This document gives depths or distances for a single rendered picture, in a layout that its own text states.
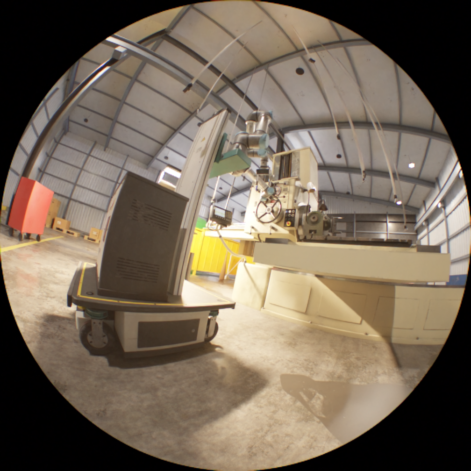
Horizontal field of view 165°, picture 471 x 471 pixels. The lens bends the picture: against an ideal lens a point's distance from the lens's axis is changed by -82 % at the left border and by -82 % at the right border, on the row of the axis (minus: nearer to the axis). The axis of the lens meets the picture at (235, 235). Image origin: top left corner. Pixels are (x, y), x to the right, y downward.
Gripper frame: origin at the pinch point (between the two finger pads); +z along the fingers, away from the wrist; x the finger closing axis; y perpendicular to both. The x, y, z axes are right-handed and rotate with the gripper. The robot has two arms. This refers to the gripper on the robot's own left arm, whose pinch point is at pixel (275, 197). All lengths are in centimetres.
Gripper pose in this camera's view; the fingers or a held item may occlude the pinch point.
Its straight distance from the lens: 205.3
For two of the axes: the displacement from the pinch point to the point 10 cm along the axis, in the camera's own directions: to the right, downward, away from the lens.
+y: -5.2, -5.2, 6.7
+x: -5.4, 8.1, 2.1
